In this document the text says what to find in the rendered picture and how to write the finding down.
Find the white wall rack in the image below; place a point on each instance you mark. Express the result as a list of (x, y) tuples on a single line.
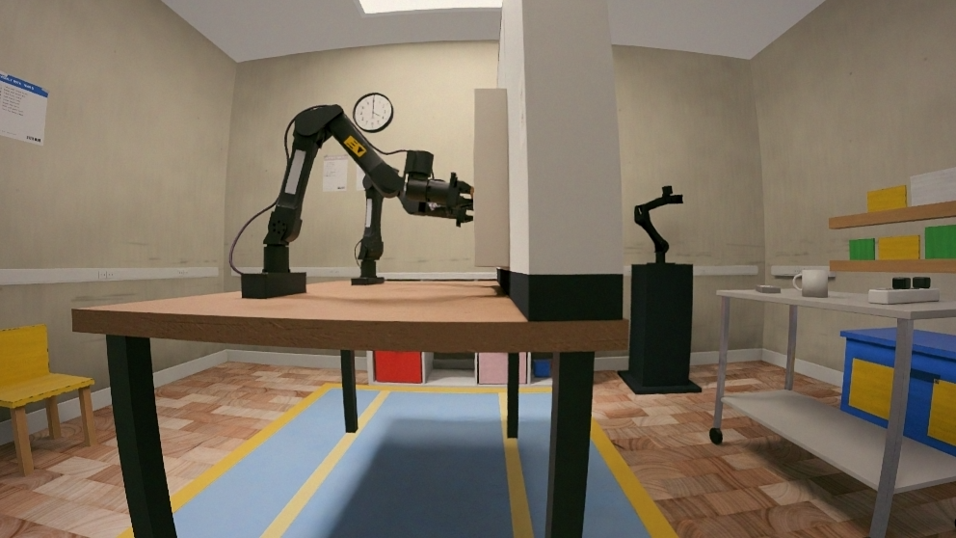
[(491, 178)]

